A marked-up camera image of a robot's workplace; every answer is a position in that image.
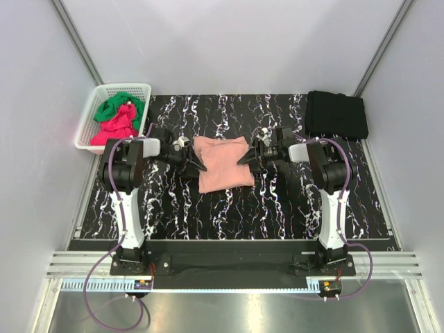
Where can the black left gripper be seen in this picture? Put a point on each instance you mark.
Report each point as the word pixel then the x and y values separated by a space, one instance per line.
pixel 189 162

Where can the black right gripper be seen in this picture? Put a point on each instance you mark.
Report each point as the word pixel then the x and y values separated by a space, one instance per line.
pixel 259 161

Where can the pink printed t-shirt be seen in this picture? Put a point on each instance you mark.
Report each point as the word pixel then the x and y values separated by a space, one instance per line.
pixel 220 157

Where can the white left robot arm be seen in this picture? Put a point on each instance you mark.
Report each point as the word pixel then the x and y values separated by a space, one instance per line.
pixel 121 172

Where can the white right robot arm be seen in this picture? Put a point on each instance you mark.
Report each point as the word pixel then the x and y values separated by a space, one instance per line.
pixel 332 174

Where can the red crumpled t-shirt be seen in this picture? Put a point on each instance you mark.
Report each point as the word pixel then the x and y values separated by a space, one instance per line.
pixel 120 126

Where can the white plastic basket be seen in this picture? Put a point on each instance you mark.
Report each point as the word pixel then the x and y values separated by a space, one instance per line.
pixel 89 127

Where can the black folded t-shirt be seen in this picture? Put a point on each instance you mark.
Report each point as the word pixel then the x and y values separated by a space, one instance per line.
pixel 335 114

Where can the green crumpled t-shirt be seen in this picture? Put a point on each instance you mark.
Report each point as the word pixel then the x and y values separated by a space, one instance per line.
pixel 108 109

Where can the left small electronics module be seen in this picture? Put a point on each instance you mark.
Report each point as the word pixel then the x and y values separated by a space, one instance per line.
pixel 143 284

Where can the small electronics module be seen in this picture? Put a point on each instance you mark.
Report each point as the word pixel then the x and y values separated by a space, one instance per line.
pixel 330 289
pixel 143 284

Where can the right small electronics module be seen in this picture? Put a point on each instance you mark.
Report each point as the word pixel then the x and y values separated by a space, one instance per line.
pixel 330 289

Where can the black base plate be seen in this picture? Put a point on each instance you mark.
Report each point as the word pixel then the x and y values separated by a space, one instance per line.
pixel 209 279

